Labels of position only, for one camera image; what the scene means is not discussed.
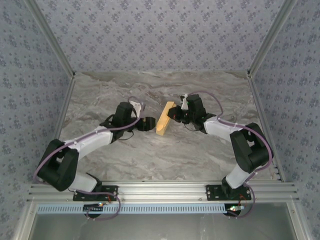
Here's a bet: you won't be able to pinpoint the yellow paper box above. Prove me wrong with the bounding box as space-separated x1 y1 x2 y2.
155 101 176 138

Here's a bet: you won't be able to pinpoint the aluminium mounting beam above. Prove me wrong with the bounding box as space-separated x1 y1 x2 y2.
27 181 300 202

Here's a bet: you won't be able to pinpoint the small circuit board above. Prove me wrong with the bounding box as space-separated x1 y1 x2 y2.
226 204 245 213
83 203 105 212

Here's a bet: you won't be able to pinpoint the grey metal panel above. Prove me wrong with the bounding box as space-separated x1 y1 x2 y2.
14 202 308 240

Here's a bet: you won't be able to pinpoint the aluminium side rail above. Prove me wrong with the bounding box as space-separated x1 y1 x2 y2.
247 73 287 183
38 74 77 185

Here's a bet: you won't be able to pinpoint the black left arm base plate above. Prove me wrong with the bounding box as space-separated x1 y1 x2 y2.
72 184 119 202

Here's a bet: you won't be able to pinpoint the slotted pale blue cable duct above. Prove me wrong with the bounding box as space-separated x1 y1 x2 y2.
36 203 231 215

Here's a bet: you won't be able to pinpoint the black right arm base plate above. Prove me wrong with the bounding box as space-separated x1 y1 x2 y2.
205 184 252 201

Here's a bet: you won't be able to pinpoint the aluminium frame post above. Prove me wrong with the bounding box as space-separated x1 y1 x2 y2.
23 0 76 78
246 0 300 78

